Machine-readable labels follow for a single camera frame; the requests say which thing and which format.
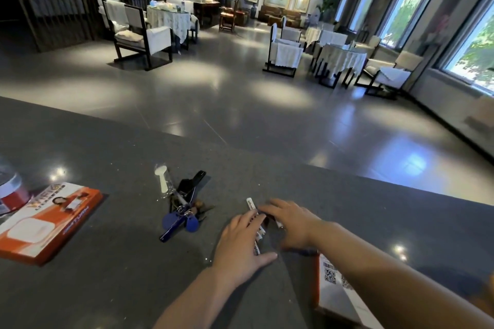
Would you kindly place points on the person's left hand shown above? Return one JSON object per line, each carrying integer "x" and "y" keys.
{"x": 237, "y": 249}

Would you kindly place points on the person's right hand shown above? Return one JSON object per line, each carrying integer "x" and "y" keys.
{"x": 295, "y": 224}

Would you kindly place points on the person's left thumb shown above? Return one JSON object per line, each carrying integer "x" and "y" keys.
{"x": 267, "y": 258}

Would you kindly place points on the person's right fingers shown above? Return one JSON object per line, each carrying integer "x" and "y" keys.
{"x": 274, "y": 210}

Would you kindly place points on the person's right forearm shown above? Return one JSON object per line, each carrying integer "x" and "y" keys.
{"x": 389, "y": 282}

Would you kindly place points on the person's left forearm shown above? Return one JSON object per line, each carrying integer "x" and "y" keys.
{"x": 197, "y": 301}

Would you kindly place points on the orange-edged white box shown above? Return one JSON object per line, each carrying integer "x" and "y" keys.
{"x": 337, "y": 290}

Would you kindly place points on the bunch of keys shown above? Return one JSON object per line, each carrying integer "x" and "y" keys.
{"x": 193, "y": 207}

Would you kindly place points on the blue oval key tag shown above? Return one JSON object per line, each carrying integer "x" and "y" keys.
{"x": 192, "y": 222}

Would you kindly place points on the black car key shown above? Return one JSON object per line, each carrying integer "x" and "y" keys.
{"x": 191, "y": 183}

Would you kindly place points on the dark blue pen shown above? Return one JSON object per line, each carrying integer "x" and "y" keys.
{"x": 171, "y": 230}

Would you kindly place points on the blue round key tag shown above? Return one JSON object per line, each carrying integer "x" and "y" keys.
{"x": 171, "y": 220}

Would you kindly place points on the white plastic spoon in wrapper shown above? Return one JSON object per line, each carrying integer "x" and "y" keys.
{"x": 163, "y": 180}

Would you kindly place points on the dark chair with draped cloth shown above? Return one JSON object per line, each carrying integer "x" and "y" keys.
{"x": 285, "y": 53}

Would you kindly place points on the table with white tablecloth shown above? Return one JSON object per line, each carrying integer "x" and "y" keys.
{"x": 312, "y": 35}
{"x": 341, "y": 60}

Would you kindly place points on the dark armchair with white cushions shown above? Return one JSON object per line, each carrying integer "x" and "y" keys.
{"x": 389, "y": 74}
{"x": 141, "y": 34}

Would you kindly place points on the dark chair with white cover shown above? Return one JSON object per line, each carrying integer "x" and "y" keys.
{"x": 290, "y": 32}
{"x": 332, "y": 37}
{"x": 191, "y": 12}

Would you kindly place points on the brown sofa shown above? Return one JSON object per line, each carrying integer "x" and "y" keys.
{"x": 280, "y": 16}

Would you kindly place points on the brown wooden chair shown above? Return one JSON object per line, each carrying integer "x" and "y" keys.
{"x": 228, "y": 16}

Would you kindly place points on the blue floor vase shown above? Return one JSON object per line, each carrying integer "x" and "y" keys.
{"x": 253, "y": 10}

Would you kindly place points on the green potted plant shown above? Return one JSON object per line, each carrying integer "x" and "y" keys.
{"x": 327, "y": 5}

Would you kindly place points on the round table with white cloth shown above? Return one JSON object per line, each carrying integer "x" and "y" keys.
{"x": 169, "y": 20}

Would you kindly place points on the dark wooden table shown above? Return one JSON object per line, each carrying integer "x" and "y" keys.
{"x": 204, "y": 5}

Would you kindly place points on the orange and white flat box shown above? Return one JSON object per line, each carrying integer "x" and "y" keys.
{"x": 42, "y": 222}

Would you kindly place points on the white covered armchair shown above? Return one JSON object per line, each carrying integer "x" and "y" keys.
{"x": 108, "y": 5}

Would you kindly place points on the red and white round container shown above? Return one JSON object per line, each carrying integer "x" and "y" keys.
{"x": 10, "y": 190}

